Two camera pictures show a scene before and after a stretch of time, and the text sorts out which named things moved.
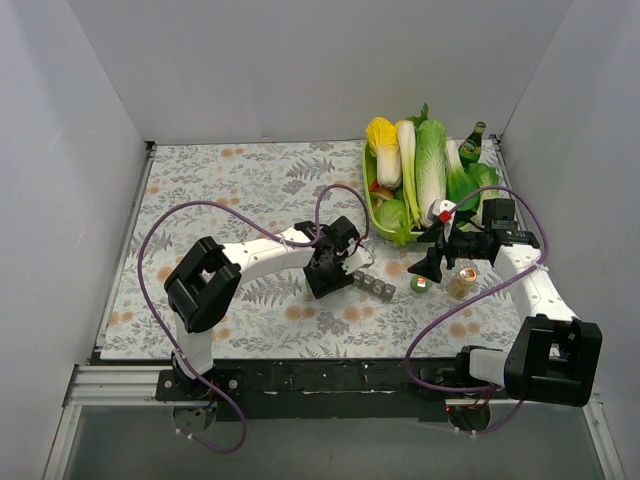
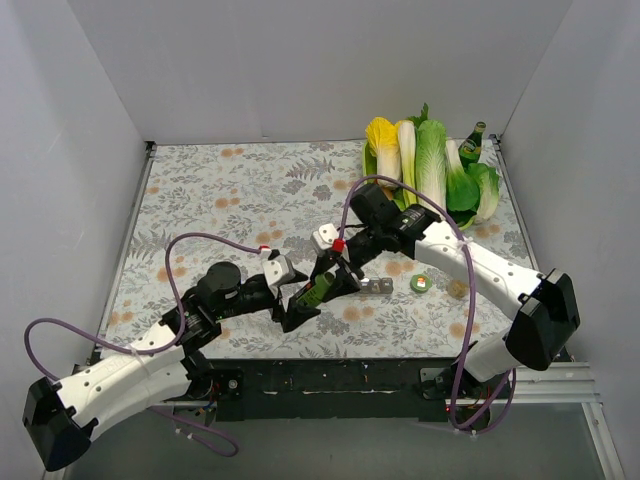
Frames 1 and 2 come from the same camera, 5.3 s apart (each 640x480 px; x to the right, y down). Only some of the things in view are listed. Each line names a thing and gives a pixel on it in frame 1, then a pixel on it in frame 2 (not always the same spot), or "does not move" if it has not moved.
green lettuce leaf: [485, 176] does not move
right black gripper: [442, 248] -> [347, 263]
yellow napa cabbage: [383, 142] does not move
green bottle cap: [421, 284] does not move
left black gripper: [326, 273] -> [279, 300]
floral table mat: [240, 191] does not move
